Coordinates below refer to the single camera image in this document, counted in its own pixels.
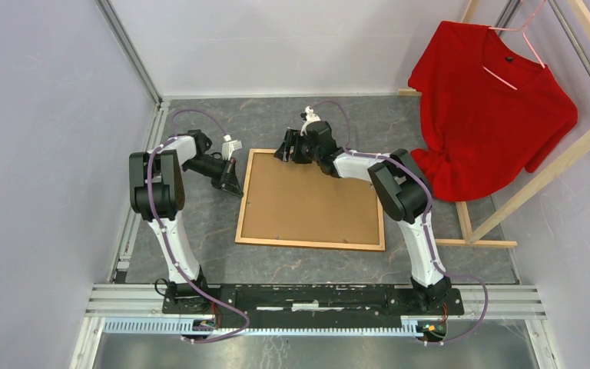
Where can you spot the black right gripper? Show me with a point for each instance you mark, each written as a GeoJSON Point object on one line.
{"type": "Point", "coordinates": [292, 138]}

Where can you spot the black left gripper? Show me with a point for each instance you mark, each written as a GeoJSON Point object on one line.
{"type": "Point", "coordinates": [231, 183]}

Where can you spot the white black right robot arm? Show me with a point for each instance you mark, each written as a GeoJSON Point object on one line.
{"type": "Point", "coordinates": [402, 189]}

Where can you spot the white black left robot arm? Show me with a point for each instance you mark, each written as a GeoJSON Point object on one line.
{"type": "Point", "coordinates": [158, 195]}

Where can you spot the red t-shirt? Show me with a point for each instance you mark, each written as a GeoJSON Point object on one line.
{"type": "Point", "coordinates": [486, 113]}

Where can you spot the wooden clothes rack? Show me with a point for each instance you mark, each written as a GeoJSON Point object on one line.
{"type": "Point", "coordinates": [474, 237]}

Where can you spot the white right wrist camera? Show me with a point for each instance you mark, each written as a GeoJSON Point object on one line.
{"type": "Point", "coordinates": [309, 117]}

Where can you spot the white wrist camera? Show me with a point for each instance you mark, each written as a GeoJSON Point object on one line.
{"type": "Point", "coordinates": [229, 146]}
{"type": "Point", "coordinates": [309, 117]}

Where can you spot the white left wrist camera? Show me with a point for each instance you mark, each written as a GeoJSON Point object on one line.
{"type": "Point", "coordinates": [229, 146]}

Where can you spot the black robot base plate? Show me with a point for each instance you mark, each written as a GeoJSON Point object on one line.
{"type": "Point", "coordinates": [314, 305]}

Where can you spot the aluminium rail frame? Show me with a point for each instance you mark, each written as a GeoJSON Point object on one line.
{"type": "Point", "coordinates": [502, 326]}

